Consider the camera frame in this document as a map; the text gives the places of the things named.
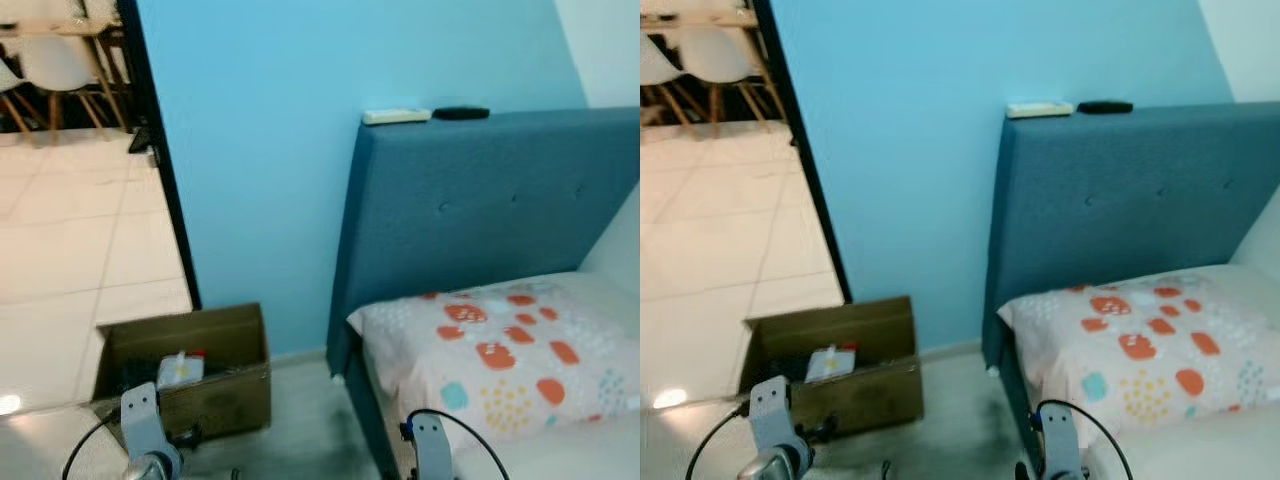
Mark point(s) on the white remote control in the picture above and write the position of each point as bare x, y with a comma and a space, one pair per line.
395, 116
1040, 109

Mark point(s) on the clear plastic packet red header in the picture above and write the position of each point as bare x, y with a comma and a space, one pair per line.
830, 365
180, 372

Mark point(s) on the brown cardboard box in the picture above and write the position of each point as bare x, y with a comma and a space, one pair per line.
880, 395
230, 400

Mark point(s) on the black door frame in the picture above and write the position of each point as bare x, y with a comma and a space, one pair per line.
800, 140
160, 150

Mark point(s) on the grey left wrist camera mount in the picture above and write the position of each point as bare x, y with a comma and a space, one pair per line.
772, 412
143, 420

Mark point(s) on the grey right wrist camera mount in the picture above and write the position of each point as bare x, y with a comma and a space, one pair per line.
430, 450
1058, 445

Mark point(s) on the white chair with wooden legs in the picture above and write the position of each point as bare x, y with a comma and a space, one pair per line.
725, 55
60, 65
655, 65
8, 75

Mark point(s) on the pink pillow with orange patches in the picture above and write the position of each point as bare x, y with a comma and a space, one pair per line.
1150, 340
500, 350

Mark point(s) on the black remote control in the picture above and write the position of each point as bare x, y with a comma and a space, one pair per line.
460, 112
1105, 105

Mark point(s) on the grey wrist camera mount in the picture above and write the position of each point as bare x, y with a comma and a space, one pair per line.
430, 450
143, 420
772, 412
1058, 445

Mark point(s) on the wooden table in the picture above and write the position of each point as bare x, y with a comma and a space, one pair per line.
700, 18
60, 27

